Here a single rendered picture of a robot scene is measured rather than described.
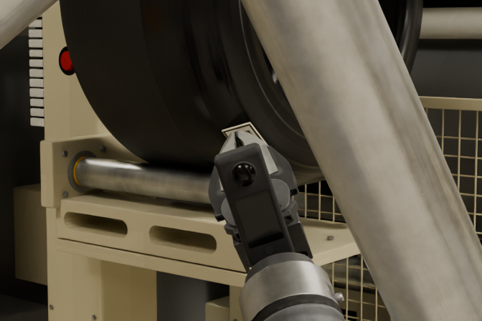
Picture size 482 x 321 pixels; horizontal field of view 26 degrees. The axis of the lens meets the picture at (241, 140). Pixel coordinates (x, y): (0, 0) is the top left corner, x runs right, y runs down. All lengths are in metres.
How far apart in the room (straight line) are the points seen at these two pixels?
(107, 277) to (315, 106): 0.99
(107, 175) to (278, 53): 0.81
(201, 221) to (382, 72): 0.68
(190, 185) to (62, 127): 0.35
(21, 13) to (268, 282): 0.37
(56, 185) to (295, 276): 0.63
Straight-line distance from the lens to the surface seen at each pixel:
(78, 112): 1.64
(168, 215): 1.39
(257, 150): 0.98
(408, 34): 1.57
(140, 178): 1.45
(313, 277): 0.97
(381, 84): 0.71
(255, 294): 0.97
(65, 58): 1.65
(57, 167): 1.53
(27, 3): 0.74
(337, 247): 1.48
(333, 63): 0.69
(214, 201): 1.07
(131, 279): 1.70
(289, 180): 1.06
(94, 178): 1.51
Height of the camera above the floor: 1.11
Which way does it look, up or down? 6 degrees down
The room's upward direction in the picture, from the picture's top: straight up
